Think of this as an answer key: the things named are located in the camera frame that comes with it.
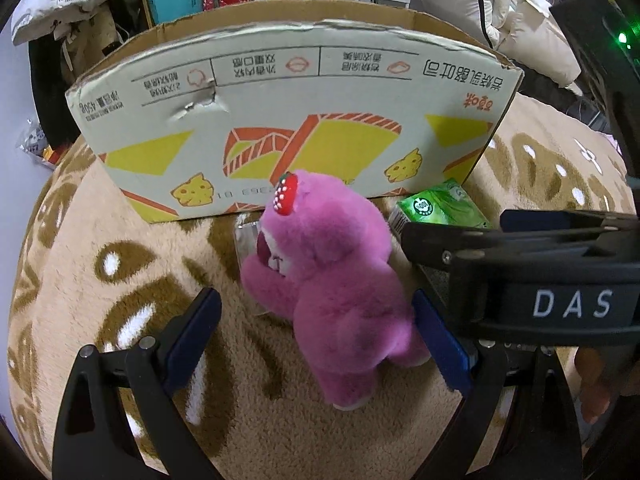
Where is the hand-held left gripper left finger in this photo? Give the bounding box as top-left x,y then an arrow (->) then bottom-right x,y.
52,287 -> 223,480

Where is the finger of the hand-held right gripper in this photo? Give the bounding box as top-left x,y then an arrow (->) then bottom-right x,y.
500,209 -> 640,233
400,222 -> 638,281

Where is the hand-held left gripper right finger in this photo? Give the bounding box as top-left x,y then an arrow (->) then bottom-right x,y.
412,290 -> 586,480

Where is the green tissue pack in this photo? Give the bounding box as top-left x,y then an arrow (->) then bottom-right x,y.
387,177 -> 493,241

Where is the pink plush bear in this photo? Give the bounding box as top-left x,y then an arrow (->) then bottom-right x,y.
240,170 -> 433,411

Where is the printed cardboard box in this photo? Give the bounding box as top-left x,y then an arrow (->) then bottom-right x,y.
65,0 -> 525,225

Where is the person's right hand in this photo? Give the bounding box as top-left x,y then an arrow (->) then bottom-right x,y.
572,347 -> 615,426

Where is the clear plastic wrapper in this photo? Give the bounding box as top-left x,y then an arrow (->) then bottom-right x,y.
232,212 -> 271,316

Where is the clear plastic bag of toys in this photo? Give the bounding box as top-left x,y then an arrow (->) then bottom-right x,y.
17,120 -> 63,166

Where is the black hanging coat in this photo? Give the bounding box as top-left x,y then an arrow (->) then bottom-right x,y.
27,35 -> 83,148

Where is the beige hanging garment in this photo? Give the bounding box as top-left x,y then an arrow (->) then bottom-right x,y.
60,15 -> 126,76

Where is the white puffer jacket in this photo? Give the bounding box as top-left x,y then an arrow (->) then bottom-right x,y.
10,0 -> 136,46

